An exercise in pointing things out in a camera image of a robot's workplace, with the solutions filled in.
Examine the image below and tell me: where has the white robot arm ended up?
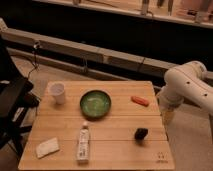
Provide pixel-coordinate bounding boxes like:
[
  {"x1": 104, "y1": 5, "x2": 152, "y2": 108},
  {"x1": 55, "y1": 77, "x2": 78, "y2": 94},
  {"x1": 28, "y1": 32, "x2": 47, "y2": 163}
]
[{"x1": 157, "y1": 61, "x2": 213, "y2": 125}]

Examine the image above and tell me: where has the black eraser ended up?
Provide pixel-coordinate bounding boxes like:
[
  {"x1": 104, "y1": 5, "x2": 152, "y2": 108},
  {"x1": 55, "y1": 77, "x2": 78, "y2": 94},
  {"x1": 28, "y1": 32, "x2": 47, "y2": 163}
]
[{"x1": 134, "y1": 128, "x2": 148, "y2": 140}]

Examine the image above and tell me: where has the orange carrot toy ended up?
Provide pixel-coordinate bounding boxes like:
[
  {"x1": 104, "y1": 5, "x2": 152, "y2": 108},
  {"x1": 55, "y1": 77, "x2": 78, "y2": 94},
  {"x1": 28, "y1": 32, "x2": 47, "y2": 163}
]
[{"x1": 131, "y1": 96, "x2": 149, "y2": 107}]

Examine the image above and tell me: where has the green bowl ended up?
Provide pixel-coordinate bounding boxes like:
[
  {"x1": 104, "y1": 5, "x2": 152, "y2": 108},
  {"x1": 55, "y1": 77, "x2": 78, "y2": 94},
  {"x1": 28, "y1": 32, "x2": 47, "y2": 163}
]
[{"x1": 80, "y1": 90, "x2": 111, "y2": 119}]

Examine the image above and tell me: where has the white glue tube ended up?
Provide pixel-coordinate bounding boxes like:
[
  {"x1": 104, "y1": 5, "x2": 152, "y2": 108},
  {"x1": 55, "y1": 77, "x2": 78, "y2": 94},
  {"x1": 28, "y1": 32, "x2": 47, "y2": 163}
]
[{"x1": 77, "y1": 122, "x2": 90, "y2": 163}]

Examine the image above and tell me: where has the white paper cup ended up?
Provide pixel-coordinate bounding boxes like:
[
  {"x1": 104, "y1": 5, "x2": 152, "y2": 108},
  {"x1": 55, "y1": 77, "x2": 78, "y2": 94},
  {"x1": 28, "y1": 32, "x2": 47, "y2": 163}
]
[{"x1": 49, "y1": 83, "x2": 66, "y2": 104}]

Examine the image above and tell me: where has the white folded cloth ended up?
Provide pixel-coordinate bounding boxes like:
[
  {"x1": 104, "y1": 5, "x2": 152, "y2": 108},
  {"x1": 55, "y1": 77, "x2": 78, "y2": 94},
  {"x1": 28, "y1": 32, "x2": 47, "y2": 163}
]
[{"x1": 36, "y1": 138, "x2": 60, "y2": 158}]

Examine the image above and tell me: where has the black chair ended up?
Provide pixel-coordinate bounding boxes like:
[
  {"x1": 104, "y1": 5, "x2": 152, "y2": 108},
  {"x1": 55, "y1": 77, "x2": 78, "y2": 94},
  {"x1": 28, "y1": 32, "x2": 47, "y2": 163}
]
[{"x1": 0, "y1": 36, "x2": 39, "y2": 157}]

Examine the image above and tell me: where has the black hanging cable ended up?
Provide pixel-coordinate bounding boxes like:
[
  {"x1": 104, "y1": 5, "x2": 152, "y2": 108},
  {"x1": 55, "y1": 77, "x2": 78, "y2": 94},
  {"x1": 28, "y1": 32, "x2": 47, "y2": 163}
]
[{"x1": 27, "y1": 40, "x2": 42, "y2": 80}]

